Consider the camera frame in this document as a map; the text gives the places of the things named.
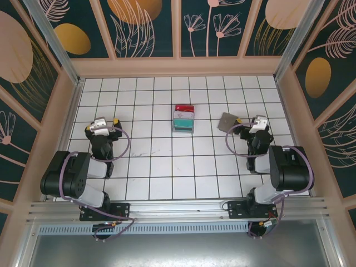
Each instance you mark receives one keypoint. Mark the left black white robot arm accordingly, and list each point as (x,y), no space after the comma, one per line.
(69,178)

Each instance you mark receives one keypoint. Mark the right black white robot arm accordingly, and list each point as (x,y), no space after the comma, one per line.
(289,169)

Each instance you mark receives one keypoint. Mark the teal plastic card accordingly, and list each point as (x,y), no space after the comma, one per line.
(182,123)

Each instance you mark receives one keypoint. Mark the red plastic card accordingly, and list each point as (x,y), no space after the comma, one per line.
(183,108)

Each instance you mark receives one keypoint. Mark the white pink plastic card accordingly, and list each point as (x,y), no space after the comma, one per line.
(182,114)

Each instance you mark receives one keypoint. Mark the clear acrylic card stand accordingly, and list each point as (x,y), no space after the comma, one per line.
(182,133)

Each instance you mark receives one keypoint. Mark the small labelled electronics board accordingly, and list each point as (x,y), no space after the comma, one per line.
(271,222)

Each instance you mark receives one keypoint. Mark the grey metal sheet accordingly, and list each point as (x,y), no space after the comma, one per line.
(178,250)

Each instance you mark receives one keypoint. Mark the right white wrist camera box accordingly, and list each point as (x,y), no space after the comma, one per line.
(257,127)

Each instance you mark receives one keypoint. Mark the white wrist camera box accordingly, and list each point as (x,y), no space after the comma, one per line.
(257,127)
(100,128)

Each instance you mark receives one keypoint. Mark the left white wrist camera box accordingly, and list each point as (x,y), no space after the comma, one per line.
(100,128)

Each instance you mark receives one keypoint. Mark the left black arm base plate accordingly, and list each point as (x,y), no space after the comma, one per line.
(122,211)

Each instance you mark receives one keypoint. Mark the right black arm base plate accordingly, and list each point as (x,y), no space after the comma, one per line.
(236,210)

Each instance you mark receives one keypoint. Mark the aluminium corner post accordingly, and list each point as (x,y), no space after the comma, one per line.
(61,54)
(301,41)

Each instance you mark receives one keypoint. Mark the aluminium mounting rail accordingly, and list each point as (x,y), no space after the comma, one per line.
(178,208)

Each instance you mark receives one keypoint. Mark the aluminium frame bar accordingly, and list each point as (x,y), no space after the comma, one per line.
(329,244)
(27,244)

